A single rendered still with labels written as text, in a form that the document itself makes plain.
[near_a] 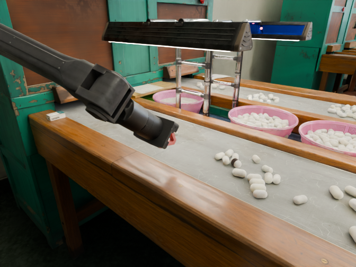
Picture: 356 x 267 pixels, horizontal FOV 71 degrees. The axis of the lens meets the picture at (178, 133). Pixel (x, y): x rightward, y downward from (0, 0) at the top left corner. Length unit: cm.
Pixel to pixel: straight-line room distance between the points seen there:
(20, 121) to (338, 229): 112
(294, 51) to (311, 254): 314
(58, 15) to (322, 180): 112
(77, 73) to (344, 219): 60
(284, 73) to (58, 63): 326
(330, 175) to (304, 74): 276
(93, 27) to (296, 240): 115
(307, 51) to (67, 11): 279
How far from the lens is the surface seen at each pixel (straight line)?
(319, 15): 342
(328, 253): 52
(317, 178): 75
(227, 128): 91
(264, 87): 157
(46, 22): 122
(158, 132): 56
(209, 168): 71
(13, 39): 57
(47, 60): 52
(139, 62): 147
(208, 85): 99
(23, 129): 121
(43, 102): 121
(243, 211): 54
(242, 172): 67
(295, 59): 351
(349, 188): 72
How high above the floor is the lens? 111
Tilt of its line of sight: 24 degrees down
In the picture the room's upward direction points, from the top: straight up
